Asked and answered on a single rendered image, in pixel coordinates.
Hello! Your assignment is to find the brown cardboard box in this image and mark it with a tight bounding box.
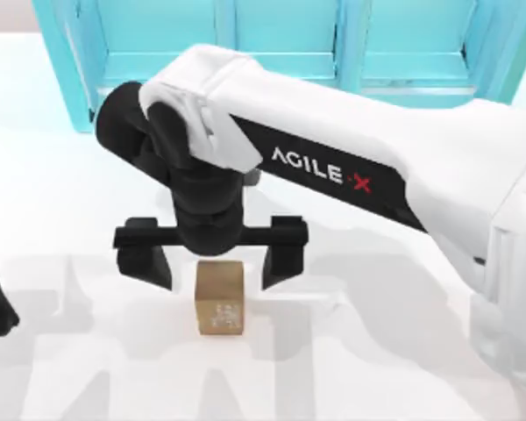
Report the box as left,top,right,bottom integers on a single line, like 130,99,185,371
194,259,247,339

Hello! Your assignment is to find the light blue rack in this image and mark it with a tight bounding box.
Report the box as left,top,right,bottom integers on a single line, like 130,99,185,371
30,0,526,134

